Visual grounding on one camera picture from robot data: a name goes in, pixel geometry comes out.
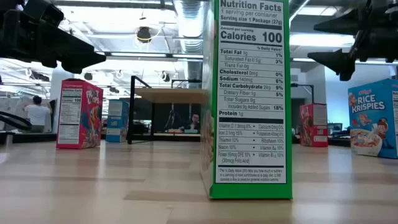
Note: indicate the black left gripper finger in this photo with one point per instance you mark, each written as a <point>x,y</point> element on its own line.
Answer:
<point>62,43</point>
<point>81,62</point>

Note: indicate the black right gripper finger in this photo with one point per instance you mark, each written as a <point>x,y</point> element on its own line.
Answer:
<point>342,25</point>
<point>342,62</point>

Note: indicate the red Froot Loops cereal box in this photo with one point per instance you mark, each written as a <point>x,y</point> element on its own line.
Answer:
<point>312,127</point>
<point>79,118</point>

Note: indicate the blue Rice Krispies cereal box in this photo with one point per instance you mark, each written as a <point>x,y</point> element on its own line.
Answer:
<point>373,124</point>
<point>117,121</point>

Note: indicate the green cereal box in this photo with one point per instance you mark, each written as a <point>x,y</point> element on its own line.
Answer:
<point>252,93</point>

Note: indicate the black track spotlight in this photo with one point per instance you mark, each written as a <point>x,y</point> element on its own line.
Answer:
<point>88,76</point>
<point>165,77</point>

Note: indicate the ceiling light bar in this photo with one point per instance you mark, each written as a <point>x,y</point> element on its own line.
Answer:
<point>303,59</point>
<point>138,55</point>

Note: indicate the small monitor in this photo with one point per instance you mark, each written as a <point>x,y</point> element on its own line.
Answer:
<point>335,127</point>

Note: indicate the person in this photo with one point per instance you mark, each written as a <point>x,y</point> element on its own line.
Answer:
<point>37,115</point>
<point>195,119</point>

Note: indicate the black ceiling dome device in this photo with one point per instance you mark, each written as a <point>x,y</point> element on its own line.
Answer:
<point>143,33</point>

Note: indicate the black monitor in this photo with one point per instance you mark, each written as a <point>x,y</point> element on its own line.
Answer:
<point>141,109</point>

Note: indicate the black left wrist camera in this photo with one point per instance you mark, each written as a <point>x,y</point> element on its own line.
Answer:
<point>43,12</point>

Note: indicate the black metal bracket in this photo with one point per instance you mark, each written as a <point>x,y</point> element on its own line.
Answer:
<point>303,84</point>

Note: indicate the wooden shelf with black frame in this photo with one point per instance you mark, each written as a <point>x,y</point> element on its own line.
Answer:
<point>168,95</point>

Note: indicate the silver ventilation duct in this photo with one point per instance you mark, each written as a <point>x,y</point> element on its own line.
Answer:
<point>191,40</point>

